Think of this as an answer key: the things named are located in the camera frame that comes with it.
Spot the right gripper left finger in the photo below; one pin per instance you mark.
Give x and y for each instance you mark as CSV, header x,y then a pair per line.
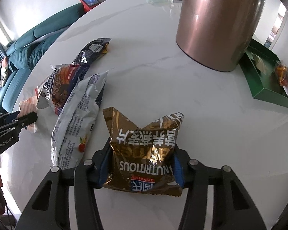
x,y
48,207

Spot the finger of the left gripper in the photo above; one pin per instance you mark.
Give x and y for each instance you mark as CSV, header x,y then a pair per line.
x,y
20,122
2,118

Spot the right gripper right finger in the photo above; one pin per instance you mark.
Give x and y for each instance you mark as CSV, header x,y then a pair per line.
x,y
233,207

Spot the pink striped snack packet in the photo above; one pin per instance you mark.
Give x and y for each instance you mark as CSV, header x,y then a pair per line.
x,y
28,106

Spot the silver blue cookie bag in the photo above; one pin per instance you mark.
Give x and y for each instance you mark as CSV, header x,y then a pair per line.
x,y
54,91

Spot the white long snack packet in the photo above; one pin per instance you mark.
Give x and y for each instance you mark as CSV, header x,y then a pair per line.
x,y
76,121

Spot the brown nutritious snack bag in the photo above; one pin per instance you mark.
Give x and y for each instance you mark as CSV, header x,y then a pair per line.
x,y
142,157

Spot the dark blue snack packet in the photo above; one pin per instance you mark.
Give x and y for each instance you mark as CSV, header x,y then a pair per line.
x,y
92,51

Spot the dried fruit bag green label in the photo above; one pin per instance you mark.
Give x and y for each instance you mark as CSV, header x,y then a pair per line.
x,y
281,71

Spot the beige snack packet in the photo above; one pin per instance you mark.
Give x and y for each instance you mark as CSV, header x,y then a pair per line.
x,y
259,64

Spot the teal sofa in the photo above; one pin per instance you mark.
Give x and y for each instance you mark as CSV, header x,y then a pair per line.
x,y
24,53

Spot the green tray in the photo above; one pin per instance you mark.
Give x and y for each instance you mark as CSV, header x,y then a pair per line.
x,y
263,87

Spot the red smart display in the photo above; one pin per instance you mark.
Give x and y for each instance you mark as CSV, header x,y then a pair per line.
x,y
89,4

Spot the copper and black thermos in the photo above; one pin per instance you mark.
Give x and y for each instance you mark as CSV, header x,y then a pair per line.
x,y
216,33

